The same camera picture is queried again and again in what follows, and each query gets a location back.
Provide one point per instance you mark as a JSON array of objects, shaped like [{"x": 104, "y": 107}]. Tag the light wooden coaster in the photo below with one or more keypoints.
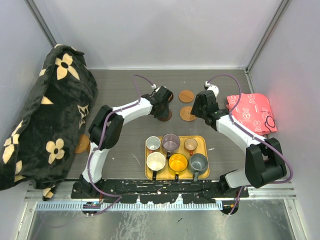
[
  {"x": 185, "y": 114},
  {"x": 186, "y": 96}
]

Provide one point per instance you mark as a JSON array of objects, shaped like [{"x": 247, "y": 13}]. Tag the grey mug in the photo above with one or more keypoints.
[{"x": 197, "y": 165}]

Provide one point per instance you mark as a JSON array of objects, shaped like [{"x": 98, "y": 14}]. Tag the purple glass mug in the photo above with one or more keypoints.
[{"x": 170, "y": 144}]

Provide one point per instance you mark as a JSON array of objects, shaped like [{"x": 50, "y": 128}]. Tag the dark walnut coaster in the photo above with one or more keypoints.
[{"x": 165, "y": 118}]

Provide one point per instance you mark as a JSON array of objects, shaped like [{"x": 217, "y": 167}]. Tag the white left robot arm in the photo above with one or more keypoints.
[{"x": 106, "y": 128}]

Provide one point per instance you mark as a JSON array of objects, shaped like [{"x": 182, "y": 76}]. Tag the dark brown ringed coaster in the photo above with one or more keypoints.
[{"x": 170, "y": 98}]

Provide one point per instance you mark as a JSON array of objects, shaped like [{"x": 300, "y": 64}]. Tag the black floral plush blanket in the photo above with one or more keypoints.
[{"x": 42, "y": 145}]

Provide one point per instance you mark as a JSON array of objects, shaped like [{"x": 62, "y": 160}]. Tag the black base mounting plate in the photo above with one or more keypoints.
[{"x": 157, "y": 192}]

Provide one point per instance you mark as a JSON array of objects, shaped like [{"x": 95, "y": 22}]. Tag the large white mug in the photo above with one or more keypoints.
[{"x": 155, "y": 161}]

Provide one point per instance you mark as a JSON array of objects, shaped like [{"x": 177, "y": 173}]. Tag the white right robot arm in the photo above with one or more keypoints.
[{"x": 264, "y": 161}]

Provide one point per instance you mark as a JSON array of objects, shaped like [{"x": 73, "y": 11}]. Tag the small white mug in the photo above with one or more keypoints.
[{"x": 153, "y": 143}]

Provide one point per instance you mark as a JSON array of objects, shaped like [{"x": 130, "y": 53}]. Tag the yellow plastic tray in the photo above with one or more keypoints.
[{"x": 166, "y": 173}]

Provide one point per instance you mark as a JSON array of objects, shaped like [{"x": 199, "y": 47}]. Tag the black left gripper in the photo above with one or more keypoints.
[{"x": 164, "y": 114}]

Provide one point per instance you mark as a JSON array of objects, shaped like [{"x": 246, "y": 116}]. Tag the pink patterned plastic package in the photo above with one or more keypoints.
[{"x": 253, "y": 111}]

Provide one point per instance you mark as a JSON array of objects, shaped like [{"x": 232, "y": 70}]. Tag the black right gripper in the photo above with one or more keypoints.
[{"x": 195, "y": 110}]

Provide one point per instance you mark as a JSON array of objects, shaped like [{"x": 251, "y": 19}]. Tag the light woven coaster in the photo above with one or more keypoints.
[{"x": 83, "y": 144}]

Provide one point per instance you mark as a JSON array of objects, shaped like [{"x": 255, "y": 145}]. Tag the yellow mug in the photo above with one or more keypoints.
[{"x": 177, "y": 163}]

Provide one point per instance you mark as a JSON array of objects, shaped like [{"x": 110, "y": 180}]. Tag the small orange cup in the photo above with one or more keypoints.
[{"x": 190, "y": 145}]

